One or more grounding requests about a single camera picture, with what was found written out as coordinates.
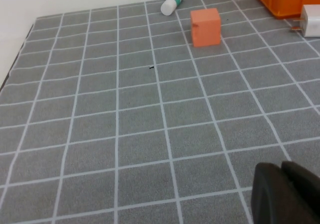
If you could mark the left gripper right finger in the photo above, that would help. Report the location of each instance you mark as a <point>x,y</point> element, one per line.
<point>308,196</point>

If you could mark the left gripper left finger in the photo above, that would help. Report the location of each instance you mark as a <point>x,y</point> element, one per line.
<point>270,199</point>

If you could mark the white power adapter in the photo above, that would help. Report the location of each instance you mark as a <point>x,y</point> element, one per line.
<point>312,21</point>

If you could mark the grey checked tablecloth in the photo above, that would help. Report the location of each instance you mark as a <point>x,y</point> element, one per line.
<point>125,121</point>

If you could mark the salmon orange foam cube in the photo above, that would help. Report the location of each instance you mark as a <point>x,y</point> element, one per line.
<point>206,29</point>

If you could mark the white green glue stick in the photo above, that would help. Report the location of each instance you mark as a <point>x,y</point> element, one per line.
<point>171,4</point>

